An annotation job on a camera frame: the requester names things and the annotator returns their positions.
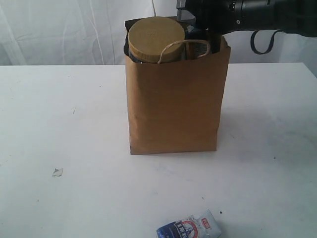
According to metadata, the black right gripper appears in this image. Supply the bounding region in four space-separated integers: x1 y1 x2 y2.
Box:
183 0 248 35

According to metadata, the black beige noodle package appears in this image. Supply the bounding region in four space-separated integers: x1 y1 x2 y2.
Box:
184 24 213 60

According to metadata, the plastic nut jar yellow lid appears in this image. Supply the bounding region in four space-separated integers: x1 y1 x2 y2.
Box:
127 16 185 63

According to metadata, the blue white salt packet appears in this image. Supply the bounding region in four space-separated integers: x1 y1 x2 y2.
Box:
157 210 222 238

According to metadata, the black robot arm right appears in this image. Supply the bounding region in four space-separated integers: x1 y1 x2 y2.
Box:
176 0 317 37

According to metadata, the brown paper bag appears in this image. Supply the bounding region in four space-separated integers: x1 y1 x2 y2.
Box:
125 34 231 155

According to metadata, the small clear plastic scrap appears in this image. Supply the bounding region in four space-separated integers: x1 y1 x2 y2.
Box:
52 168 63 178

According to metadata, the black cable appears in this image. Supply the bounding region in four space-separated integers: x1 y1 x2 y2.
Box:
250 29 280 55

